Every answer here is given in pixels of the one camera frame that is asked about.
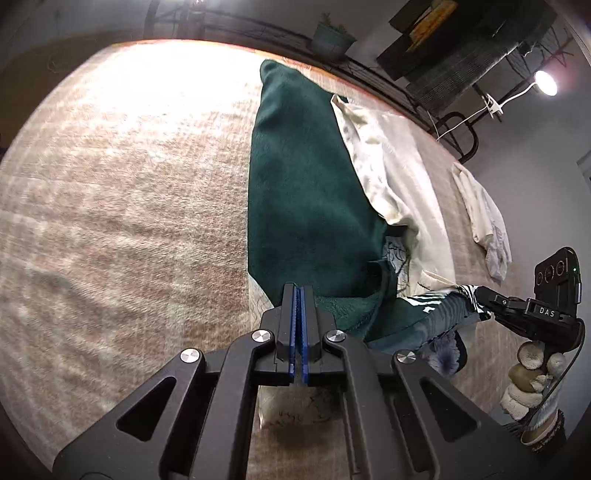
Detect yellow hanging garment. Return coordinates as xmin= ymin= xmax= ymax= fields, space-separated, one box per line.
xmin=409 ymin=0 xmax=467 ymax=47

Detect person's right hand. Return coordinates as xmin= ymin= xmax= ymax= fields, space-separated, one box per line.
xmin=501 ymin=340 xmax=566 ymax=421

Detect potted plant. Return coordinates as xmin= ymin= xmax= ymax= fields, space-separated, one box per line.
xmin=311 ymin=13 xmax=357 ymax=61

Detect white lamp cable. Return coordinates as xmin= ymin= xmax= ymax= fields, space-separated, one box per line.
xmin=434 ymin=108 xmax=490 ymax=139

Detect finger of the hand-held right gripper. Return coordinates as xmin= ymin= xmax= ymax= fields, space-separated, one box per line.
xmin=473 ymin=285 xmax=509 ymax=324

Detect black metal tube frame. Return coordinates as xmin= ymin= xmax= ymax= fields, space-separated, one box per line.
xmin=436 ymin=111 xmax=478 ymax=162

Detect person's right forearm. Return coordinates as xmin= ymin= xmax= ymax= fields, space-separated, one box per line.
xmin=519 ymin=381 xmax=570 ymax=455

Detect grey plaid coat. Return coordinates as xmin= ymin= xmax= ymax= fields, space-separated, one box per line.
xmin=406 ymin=28 xmax=536 ymax=112

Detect white folded garment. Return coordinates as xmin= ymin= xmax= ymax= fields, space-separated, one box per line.
xmin=451 ymin=161 xmax=513 ymax=282

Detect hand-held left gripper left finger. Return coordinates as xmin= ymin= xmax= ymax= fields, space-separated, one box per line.
xmin=53 ymin=282 xmax=297 ymax=480

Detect beige checked blanket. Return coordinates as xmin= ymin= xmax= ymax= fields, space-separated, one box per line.
xmin=0 ymin=39 xmax=546 ymax=480

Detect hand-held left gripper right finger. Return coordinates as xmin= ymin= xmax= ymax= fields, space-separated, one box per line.
xmin=298 ymin=285 xmax=505 ymax=480

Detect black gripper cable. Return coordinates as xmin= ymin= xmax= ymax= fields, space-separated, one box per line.
xmin=522 ymin=323 xmax=587 ymax=437

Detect green and white printed shirt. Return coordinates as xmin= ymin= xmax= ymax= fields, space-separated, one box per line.
xmin=247 ymin=59 xmax=492 ymax=430

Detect black metal clothes rack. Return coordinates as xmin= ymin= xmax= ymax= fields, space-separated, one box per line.
xmin=143 ymin=0 xmax=583 ymax=139

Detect white clip lamp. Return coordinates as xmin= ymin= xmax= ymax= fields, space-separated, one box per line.
xmin=480 ymin=69 xmax=559 ymax=121

